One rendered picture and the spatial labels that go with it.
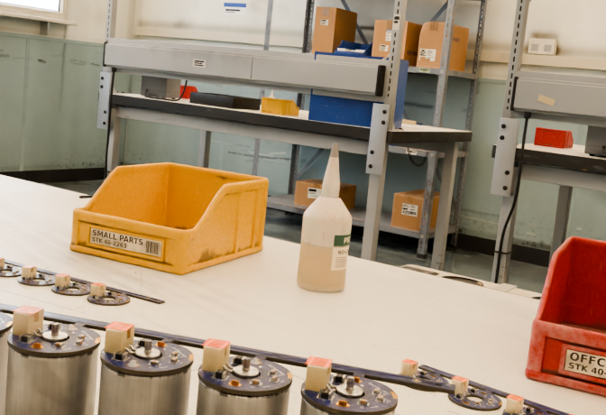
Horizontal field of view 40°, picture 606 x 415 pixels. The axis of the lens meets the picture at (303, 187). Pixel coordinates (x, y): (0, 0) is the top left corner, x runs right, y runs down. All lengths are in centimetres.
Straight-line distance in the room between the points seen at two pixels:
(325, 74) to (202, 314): 239
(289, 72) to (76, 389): 272
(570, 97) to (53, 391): 232
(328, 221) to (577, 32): 423
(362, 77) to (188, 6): 347
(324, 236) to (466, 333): 11
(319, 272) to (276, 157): 501
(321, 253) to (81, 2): 562
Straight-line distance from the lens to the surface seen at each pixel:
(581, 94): 249
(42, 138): 596
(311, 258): 56
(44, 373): 24
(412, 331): 50
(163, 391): 22
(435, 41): 454
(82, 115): 617
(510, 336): 52
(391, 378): 23
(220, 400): 22
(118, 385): 23
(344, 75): 281
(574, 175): 257
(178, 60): 326
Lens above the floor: 89
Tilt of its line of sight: 7 degrees down
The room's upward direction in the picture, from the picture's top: 6 degrees clockwise
